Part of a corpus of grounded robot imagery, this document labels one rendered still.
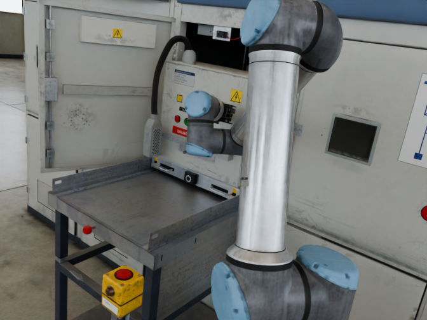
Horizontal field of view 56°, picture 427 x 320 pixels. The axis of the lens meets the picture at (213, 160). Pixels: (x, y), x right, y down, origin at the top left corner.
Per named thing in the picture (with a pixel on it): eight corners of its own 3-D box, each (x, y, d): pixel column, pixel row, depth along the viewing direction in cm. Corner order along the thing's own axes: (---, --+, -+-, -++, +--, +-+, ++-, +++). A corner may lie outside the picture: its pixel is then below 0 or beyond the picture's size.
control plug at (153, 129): (149, 157, 185) (152, 120, 179) (142, 154, 188) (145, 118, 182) (161, 155, 191) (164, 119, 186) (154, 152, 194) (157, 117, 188)
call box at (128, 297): (119, 320, 105) (121, 287, 102) (100, 305, 109) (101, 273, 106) (142, 306, 111) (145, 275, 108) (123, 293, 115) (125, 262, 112)
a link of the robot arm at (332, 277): (359, 336, 95) (377, 271, 90) (297, 344, 89) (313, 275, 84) (323, 298, 109) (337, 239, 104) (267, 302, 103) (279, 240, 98)
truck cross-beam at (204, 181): (239, 203, 170) (241, 190, 168) (150, 166, 200) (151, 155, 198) (245, 200, 174) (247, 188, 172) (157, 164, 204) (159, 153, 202)
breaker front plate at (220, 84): (235, 191, 170) (252, 79, 156) (155, 159, 197) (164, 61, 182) (237, 190, 171) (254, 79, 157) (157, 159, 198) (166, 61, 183)
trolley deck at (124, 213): (154, 271, 129) (155, 254, 127) (47, 204, 163) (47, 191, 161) (262, 213, 181) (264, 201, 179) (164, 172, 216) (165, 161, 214)
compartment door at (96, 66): (37, 168, 185) (35, -2, 162) (159, 158, 221) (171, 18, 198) (40, 173, 180) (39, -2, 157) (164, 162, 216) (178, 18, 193)
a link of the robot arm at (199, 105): (181, 118, 132) (182, 88, 132) (195, 122, 144) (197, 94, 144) (208, 119, 129) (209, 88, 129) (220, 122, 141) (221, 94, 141)
